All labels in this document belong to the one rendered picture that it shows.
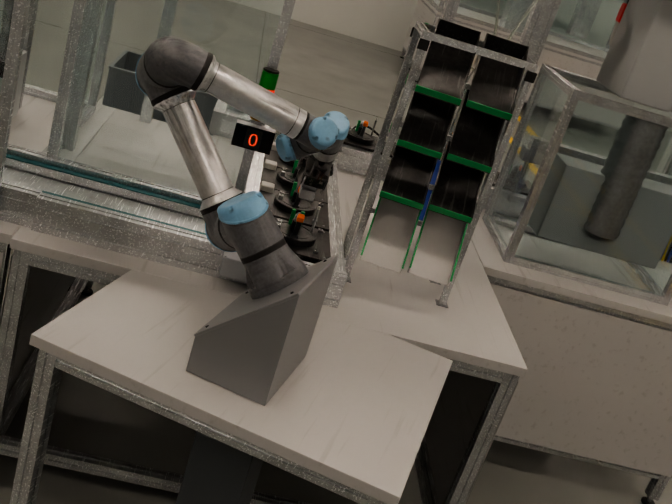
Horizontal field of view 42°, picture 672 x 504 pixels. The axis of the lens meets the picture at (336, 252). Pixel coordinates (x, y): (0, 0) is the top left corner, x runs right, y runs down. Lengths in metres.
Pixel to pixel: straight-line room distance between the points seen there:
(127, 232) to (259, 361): 0.70
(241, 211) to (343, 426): 0.55
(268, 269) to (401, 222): 0.73
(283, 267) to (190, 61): 0.52
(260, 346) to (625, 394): 2.05
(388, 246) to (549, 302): 0.96
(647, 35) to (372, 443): 1.91
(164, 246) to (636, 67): 1.81
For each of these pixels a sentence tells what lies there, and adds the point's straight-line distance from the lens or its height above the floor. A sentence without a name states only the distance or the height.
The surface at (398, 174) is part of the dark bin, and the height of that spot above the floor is 1.24.
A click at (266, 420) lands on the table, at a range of 1.98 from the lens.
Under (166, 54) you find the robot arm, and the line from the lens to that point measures 2.09.
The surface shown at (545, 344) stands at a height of 0.62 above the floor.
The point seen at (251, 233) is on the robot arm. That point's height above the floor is 1.18.
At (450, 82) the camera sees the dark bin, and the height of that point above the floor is 1.55.
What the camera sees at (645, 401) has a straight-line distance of 3.75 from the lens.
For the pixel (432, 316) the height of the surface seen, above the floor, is 0.86.
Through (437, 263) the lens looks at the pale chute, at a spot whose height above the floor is 1.03.
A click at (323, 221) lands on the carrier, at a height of 0.97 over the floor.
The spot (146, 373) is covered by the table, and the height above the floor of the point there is 0.86.
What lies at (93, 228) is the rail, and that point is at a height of 0.91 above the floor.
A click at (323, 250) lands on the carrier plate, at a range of 2.63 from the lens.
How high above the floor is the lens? 1.96
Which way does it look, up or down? 22 degrees down
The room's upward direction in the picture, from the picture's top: 18 degrees clockwise
